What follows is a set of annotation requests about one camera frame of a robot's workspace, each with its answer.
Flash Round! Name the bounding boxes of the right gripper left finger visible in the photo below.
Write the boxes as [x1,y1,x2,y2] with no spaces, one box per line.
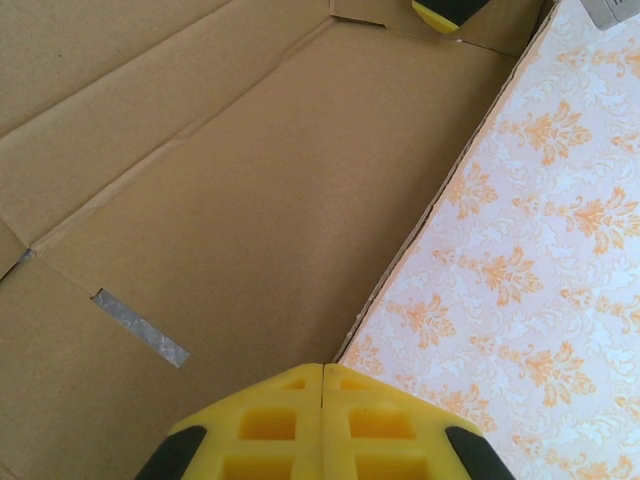
[134,363,325,480]

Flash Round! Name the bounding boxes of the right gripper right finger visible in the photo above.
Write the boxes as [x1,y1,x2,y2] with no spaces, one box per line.
[323,364,516,480]

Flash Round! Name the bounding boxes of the brown cardboard box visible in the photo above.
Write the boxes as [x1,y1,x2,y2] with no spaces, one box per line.
[0,0,569,480]

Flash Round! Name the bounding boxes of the grey object at corner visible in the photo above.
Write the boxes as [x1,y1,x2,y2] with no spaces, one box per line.
[581,0,640,30]

